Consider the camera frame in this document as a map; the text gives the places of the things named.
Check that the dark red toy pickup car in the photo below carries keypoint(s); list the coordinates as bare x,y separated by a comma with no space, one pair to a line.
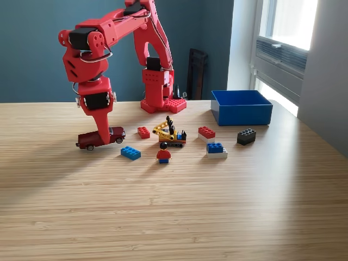
87,140

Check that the light blue brick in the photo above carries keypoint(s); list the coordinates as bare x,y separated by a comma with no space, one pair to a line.
130,153

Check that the toy figure red shirt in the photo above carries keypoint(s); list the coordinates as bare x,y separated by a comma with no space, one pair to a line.
163,155

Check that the blue plastic bin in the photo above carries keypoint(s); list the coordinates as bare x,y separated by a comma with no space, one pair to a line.
244,115

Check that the small red brick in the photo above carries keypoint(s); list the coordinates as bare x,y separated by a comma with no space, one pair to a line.
143,132

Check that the small yellow toy digger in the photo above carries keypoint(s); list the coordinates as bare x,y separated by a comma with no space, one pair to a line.
167,134

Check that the black table clamp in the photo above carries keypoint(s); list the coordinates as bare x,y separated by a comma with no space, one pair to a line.
178,93

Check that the red and white brick stack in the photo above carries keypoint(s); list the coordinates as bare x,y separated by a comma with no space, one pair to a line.
206,132

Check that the black folded stand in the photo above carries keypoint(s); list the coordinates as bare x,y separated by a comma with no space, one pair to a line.
197,73

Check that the blue and white brick stack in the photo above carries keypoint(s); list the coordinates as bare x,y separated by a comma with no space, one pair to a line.
214,148

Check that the black brick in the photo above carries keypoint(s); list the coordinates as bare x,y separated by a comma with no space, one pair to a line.
246,137

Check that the grey window vent grille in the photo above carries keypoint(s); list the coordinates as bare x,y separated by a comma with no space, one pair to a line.
282,55

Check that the white window frame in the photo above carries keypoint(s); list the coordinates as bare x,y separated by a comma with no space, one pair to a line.
265,16

